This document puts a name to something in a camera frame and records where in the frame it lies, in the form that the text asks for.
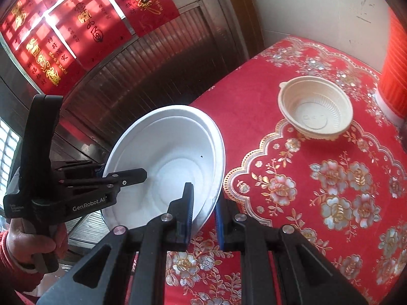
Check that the orange thermos flask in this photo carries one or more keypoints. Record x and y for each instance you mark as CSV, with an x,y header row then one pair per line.
x,y
394,79

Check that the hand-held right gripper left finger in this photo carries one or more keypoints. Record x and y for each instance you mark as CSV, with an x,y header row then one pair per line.
x,y
190,211

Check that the white plastic bowl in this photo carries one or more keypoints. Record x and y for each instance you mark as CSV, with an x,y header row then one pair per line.
x,y
165,152

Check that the person's left hand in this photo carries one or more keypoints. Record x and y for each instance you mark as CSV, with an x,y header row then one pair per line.
x,y
25,241

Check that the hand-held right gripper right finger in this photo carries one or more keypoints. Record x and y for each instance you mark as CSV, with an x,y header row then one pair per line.
x,y
219,228

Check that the red poster black characters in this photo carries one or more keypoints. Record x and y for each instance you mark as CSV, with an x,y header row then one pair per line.
x,y
95,31

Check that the cream ribbed plastic bowl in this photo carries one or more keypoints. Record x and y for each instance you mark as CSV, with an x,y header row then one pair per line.
x,y
314,111

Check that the brown ribbed metal door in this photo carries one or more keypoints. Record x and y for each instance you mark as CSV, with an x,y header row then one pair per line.
x,y
159,70

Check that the red poster gold black symbol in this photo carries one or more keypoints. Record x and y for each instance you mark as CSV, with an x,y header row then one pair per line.
x,y
149,6

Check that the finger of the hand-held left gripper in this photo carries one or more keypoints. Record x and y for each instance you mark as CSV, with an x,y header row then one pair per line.
x,y
127,178
79,169

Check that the person's left forearm red sleeve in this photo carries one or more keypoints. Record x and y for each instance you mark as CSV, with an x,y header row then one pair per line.
x,y
12,279

